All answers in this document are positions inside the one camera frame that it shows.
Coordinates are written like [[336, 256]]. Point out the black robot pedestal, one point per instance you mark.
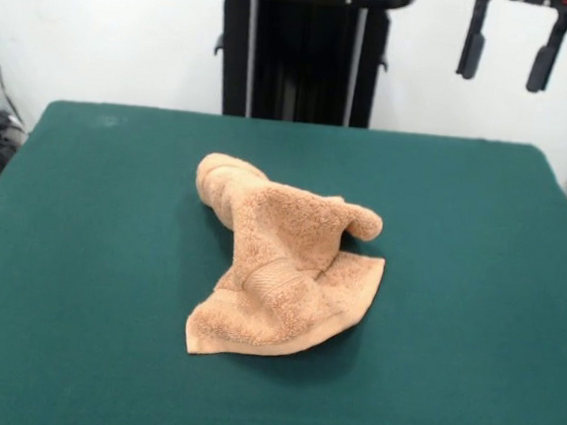
[[303, 59]]

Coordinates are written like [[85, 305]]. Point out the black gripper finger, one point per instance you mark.
[[542, 66], [472, 55]]

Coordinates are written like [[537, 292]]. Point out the tan terry towel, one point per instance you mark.
[[278, 272]]

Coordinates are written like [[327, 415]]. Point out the dark green table cloth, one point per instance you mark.
[[81, 278]]

